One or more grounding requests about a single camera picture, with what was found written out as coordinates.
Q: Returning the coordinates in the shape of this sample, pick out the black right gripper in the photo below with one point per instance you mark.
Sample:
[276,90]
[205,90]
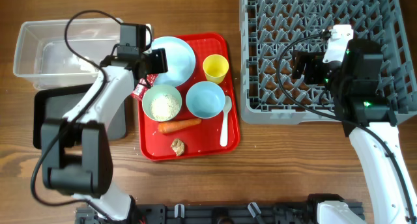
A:
[301,66]

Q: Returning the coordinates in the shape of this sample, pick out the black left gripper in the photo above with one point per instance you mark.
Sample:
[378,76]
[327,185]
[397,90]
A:
[161,64]

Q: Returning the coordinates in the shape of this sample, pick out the red snack wrapper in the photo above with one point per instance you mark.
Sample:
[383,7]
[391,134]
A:
[143,86]

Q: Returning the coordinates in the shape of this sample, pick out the yellow plastic cup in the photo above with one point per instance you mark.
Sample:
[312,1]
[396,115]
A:
[215,68]

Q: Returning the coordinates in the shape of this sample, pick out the light blue bowl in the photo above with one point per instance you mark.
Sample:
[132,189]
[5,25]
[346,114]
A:
[205,99]

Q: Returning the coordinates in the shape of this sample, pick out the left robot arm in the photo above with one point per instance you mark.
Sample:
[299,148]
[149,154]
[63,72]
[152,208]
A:
[76,158]

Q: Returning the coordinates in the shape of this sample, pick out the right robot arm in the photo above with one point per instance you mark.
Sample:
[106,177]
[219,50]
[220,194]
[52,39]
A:
[349,69]

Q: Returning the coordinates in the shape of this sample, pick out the grey dishwasher rack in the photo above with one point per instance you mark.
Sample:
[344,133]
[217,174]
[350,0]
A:
[269,94]

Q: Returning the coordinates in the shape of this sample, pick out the black waste bin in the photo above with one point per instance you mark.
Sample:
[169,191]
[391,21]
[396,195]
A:
[54,103]

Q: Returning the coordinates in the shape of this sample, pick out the light blue plate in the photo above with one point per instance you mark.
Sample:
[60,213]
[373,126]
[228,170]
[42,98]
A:
[180,61]

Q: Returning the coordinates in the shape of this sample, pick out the green bowl with rice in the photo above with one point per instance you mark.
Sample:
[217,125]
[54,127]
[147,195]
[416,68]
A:
[162,103]

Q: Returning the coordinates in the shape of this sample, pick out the orange carrot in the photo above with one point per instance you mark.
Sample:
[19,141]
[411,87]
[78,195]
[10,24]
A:
[174,126]

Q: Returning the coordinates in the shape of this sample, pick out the red plastic tray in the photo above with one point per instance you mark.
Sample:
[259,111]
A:
[204,138]

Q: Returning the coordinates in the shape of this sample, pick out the white plastic spoon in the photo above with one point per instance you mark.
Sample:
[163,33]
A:
[224,132]

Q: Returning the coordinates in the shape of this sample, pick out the beige food lump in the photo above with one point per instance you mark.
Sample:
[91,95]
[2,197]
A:
[178,147]

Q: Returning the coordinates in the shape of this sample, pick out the clear plastic bin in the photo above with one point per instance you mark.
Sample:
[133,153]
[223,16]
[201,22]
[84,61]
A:
[43,58]

